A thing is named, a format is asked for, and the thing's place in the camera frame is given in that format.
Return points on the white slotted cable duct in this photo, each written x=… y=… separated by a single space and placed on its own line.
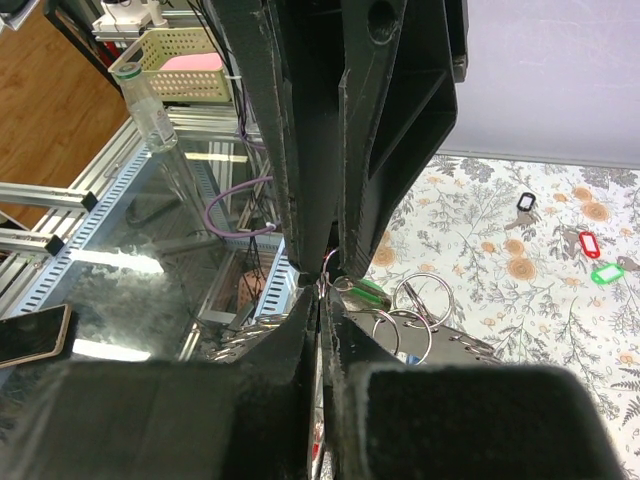
x=144 y=252

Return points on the pink sponge in basket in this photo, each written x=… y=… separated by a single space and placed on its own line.
x=194 y=62

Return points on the black smartphone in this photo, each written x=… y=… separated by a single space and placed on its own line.
x=34 y=336

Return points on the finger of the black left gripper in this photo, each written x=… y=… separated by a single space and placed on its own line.
x=290 y=57
x=403 y=60

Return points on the grey disc with key rings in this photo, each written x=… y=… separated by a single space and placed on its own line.
x=418 y=328

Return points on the green tag key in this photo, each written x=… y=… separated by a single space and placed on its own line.
x=614 y=271
x=362 y=294

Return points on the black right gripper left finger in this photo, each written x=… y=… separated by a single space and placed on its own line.
x=248 y=419

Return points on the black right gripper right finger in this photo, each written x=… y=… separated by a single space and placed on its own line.
x=385 y=419

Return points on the clear plastic bottle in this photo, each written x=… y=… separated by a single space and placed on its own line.
x=146 y=108

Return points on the beige perforated basket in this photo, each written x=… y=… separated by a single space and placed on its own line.
x=156 y=46

